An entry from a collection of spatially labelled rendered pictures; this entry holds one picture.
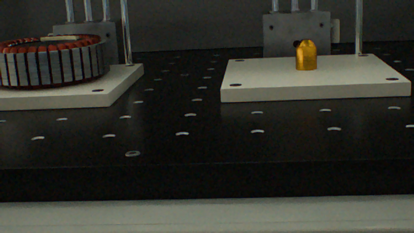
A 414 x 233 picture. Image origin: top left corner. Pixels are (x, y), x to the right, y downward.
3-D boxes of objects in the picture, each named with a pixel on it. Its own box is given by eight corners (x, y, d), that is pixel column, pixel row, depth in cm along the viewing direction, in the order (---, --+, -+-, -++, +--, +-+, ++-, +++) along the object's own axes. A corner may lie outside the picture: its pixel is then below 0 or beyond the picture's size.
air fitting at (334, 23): (340, 46, 64) (340, 20, 63) (329, 47, 64) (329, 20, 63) (338, 45, 65) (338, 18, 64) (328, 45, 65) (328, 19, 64)
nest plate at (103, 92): (109, 107, 46) (108, 92, 46) (-62, 113, 48) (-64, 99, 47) (144, 74, 61) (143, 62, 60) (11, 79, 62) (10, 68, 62)
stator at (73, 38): (85, 89, 48) (81, 45, 47) (-34, 92, 50) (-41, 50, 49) (124, 66, 58) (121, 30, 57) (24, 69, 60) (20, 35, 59)
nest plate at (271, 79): (411, 96, 44) (411, 81, 44) (220, 103, 46) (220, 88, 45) (372, 65, 59) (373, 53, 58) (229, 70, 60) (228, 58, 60)
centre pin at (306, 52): (318, 69, 51) (318, 40, 50) (296, 71, 51) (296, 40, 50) (315, 66, 53) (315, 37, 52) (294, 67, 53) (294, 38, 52)
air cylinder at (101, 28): (119, 68, 65) (114, 20, 64) (57, 71, 66) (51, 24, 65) (129, 61, 70) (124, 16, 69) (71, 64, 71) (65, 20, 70)
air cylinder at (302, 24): (331, 59, 63) (330, 10, 62) (263, 62, 64) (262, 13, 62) (325, 53, 68) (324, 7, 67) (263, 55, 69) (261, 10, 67)
